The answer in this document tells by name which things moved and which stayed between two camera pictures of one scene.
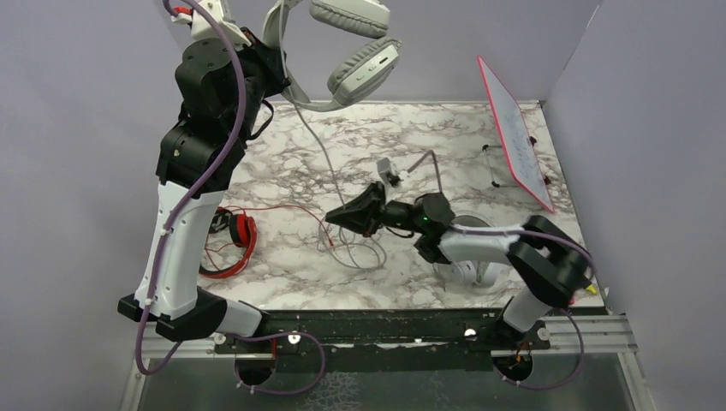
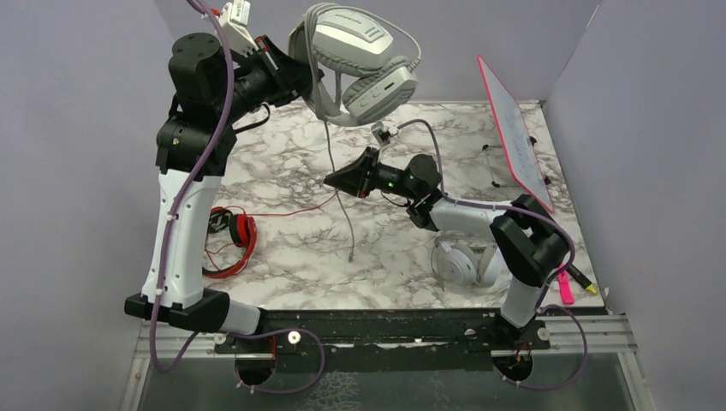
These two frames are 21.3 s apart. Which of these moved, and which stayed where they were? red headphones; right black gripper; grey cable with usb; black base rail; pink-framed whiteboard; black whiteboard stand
Moved: right black gripper; grey cable with usb
Stayed: red headphones; pink-framed whiteboard; black base rail; black whiteboard stand
